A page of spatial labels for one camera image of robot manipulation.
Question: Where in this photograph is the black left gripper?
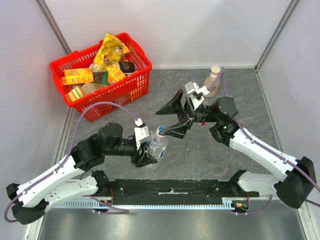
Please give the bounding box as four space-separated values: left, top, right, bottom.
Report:
104 139 158 168

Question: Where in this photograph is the clear bottle blue label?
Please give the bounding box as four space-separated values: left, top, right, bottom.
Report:
147 129 169 160

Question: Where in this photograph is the white bottle cap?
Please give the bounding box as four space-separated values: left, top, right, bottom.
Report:
156 126 165 137

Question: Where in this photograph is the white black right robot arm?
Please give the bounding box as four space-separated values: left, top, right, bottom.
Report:
156 89 320 209

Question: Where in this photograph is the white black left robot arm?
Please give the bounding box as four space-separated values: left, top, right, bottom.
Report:
4 122 152 225

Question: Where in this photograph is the beige pump soap bottle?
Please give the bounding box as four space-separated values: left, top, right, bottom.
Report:
203 66 224 98

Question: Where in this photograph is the red plastic shopping basket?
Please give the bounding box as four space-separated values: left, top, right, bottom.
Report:
50 32 152 114

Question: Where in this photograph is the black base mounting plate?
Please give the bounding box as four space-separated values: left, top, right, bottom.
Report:
95 179 259 206

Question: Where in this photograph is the black can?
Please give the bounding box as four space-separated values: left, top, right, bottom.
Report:
116 61 137 75

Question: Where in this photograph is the orange box small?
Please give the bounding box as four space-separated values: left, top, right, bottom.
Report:
106 63 126 85

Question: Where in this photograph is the wooden block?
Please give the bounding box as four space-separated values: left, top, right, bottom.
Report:
80 82 107 96

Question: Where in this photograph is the yellow snack bag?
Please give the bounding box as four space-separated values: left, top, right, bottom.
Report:
92 32 130 72

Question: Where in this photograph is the striped sponge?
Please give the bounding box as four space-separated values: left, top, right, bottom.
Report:
66 86 85 103

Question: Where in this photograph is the orange box large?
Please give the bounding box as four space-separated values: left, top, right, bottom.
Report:
62 68 94 85

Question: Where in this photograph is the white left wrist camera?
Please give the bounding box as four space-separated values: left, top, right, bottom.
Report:
134 118 151 149

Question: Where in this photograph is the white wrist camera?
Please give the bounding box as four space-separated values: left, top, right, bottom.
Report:
184 81 210 110
134 118 151 149

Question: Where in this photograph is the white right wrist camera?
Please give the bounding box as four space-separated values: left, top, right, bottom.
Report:
184 81 210 110

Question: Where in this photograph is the white slotted cable duct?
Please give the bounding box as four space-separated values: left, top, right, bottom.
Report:
52 197 241 210

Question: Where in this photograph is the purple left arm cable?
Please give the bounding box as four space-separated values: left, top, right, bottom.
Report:
4 101 145 223

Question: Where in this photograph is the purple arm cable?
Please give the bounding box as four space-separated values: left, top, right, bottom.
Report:
207 66 320 216
4 101 145 223

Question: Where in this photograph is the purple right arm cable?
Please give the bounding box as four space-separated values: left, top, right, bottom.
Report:
207 66 320 216

